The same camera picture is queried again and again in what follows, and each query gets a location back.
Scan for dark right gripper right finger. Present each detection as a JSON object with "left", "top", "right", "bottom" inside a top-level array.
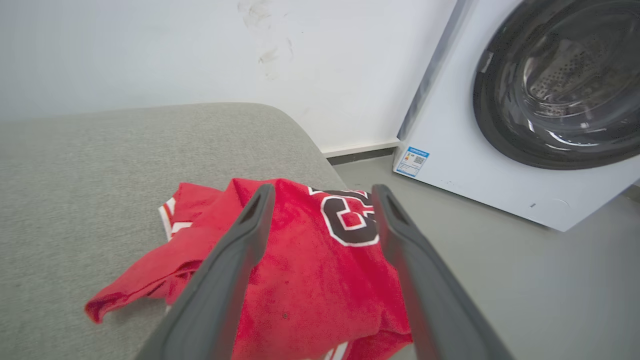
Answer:
[{"left": 370, "top": 183, "right": 516, "bottom": 360}]

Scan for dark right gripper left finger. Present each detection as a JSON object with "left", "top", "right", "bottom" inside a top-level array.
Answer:
[{"left": 134, "top": 183, "right": 277, "bottom": 360}]

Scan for red basketball jersey white sleeves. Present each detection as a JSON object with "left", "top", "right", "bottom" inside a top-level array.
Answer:
[{"left": 84, "top": 177, "right": 414, "bottom": 360}]

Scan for blue white energy label sticker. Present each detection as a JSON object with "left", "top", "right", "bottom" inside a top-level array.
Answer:
[{"left": 395, "top": 145, "right": 431, "bottom": 179}]

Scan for white washing machine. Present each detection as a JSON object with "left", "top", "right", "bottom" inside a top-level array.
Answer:
[{"left": 392, "top": 0, "right": 640, "bottom": 233}]

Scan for dark baseboard strip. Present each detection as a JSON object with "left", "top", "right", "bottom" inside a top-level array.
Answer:
[{"left": 326, "top": 146, "right": 401, "bottom": 166}]

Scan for grey fabric sofa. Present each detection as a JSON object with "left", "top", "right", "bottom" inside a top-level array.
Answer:
[{"left": 0, "top": 102, "right": 418, "bottom": 360}]

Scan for round dark washing machine door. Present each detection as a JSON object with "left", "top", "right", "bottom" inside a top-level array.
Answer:
[{"left": 472, "top": 0, "right": 640, "bottom": 171}]

